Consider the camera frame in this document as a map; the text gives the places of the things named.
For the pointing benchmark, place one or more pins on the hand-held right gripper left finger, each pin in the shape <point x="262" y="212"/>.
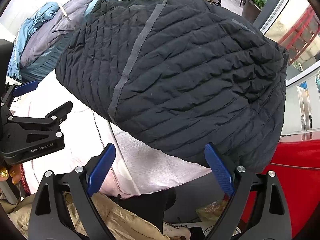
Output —
<point x="100" y="171"/>

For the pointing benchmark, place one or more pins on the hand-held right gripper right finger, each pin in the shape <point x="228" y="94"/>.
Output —
<point x="220" y="172"/>

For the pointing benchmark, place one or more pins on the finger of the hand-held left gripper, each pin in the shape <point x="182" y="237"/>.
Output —
<point x="53" y="113"/>
<point x="27" y="86"/>

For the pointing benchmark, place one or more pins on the black quilted jacket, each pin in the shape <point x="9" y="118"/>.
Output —
<point x="190" y="80"/>

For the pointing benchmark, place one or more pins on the person's left hand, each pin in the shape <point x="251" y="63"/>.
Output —
<point x="13" y="176"/>

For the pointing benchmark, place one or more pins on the teal jacket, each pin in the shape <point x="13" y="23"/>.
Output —
<point x="40" y="67"/>

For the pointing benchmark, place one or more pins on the yellow plastic bag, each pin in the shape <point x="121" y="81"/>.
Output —
<point x="211" y="211"/>

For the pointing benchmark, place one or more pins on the beige quilted jacket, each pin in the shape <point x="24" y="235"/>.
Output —
<point x="100" y="217"/>

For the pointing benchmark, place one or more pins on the light blue jacket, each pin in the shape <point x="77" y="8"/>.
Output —
<point x="27" y="27"/>

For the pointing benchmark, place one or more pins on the person's black trousers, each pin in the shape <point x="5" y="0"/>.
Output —
<point x="155" y="202"/>

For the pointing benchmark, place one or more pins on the purple-grey jacket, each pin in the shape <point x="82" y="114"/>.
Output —
<point x="55" y="25"/>

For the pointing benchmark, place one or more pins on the red glossy object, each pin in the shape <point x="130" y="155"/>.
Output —
<point x="292" y="185"/>

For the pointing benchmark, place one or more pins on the red metal frame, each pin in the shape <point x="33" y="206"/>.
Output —
<point x="297" y="35"/>

